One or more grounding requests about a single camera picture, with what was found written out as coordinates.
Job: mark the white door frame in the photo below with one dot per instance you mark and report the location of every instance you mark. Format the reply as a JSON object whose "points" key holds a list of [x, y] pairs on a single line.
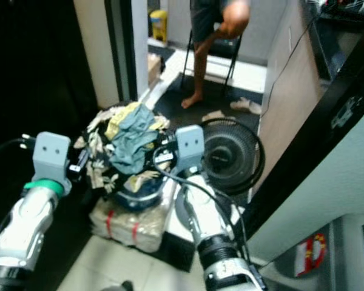
{"points": [[94, 48]]}

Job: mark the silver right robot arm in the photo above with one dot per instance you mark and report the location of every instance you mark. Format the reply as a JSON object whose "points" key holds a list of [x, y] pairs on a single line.
{"points": [[206, 221]]}

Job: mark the brown wooden cabinet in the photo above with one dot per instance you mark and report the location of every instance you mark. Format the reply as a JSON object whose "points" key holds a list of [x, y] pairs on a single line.
{"points": [[291, 103]]}

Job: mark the black floor fan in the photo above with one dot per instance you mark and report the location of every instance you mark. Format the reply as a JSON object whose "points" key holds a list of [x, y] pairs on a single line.
{"points": [[233, 154]]}

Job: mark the black folding chair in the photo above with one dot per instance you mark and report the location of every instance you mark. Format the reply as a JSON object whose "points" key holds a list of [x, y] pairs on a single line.
{"points": [[230, 42]]}

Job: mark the brown cardboard box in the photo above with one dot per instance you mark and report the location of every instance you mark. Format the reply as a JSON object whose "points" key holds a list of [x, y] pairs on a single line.
{"points": [[153, 68]]}

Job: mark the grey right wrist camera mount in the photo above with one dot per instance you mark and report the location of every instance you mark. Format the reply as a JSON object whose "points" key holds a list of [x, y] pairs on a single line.
{"points": [[189, 148]]}

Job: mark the teal grey garment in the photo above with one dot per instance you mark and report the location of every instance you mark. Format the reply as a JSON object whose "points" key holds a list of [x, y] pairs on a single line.
{"points": [[132, 142]]}

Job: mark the blue laundry basket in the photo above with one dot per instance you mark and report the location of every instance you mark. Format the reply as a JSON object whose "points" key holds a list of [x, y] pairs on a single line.
{"points": [[139, 200]]}

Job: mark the red round sticker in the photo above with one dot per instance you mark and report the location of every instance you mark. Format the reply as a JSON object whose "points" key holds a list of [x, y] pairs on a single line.
{"points": [[310, 254]]}

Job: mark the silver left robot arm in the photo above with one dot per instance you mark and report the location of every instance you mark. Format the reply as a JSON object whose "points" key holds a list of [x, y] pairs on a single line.
{"points": [[24, 230]]}

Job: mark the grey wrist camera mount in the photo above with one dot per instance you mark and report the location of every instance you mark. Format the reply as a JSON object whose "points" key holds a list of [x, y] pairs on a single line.
{"points": [[51, 154], [189, 148]]}

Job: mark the barefoot person in dark shorts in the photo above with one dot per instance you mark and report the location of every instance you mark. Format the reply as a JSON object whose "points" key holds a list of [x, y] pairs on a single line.
{"points": [[201, 66]]}

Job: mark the yellow plastic container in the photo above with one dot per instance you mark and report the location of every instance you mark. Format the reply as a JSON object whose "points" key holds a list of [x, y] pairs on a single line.
{"points": [[158, 27]]}

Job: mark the white sack with red stripes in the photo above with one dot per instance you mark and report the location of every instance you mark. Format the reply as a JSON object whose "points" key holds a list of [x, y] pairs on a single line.
{"points": [[127, 227]]}

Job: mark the black floor mat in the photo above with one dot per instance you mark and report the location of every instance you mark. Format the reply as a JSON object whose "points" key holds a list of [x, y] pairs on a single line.
{"points": [[212, 94], [173, 254]]}

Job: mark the black robot foot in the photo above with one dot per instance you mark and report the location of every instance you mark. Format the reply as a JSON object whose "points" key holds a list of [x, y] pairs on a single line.
{"points": [[118, 287]]}

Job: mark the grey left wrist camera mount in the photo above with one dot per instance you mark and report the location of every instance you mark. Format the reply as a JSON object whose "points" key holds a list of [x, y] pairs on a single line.
{"points": [[51, 154]]}

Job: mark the black countertop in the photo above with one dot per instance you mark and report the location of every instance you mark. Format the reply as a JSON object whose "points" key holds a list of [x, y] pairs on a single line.
{"points": [[309, 148]]}

